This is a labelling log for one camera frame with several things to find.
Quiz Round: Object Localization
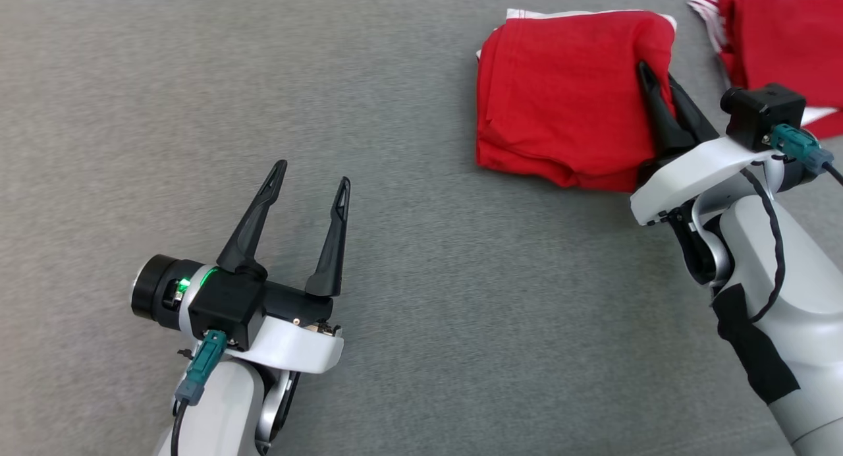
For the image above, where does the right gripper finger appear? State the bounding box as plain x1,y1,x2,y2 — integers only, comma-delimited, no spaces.
636,60,697,160
668,74,721,145

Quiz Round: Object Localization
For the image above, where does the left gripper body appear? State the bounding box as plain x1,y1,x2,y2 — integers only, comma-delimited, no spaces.
130,253,345,375

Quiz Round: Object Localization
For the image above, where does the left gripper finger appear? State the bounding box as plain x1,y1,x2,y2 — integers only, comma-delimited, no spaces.
304,176,352,298
215,159,289,277

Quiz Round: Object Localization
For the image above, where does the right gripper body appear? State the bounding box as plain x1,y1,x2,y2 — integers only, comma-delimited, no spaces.
630,136,786,227

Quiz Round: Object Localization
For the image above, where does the red and white jersey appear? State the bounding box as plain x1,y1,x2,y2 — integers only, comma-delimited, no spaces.
474,7,679,193

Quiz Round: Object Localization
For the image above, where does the red basketball jersey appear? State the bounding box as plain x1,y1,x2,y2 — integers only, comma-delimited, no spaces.
686,0,843,140

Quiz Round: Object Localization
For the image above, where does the black cable with teal connector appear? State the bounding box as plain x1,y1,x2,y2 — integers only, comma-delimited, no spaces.
170,329,229,456
766,123,843,185

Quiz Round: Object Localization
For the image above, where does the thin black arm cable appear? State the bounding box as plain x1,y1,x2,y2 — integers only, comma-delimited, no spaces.
741,168,788,325

